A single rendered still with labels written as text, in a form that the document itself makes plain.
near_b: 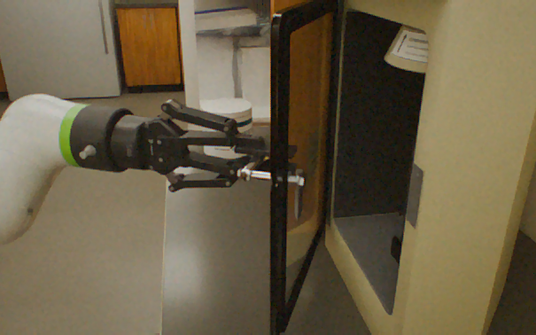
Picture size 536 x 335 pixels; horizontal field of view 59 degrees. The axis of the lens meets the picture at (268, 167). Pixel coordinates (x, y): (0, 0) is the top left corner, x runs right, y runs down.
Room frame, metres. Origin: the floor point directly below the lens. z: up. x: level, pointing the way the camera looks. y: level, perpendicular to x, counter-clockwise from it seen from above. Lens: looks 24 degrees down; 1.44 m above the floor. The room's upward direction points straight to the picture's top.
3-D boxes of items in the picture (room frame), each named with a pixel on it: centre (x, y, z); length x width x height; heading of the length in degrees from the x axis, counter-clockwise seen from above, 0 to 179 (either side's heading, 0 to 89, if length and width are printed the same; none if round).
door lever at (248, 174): (0.54, 0.00, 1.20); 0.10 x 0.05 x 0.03; 162
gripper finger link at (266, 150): (0.56, 0.01, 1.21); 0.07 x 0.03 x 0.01; 73
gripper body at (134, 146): (0.61, 0.16, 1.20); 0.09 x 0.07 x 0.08; 73
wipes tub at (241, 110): (1.17, 0.11, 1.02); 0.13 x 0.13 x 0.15
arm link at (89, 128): (0.63, 0.23, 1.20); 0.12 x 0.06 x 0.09; 163
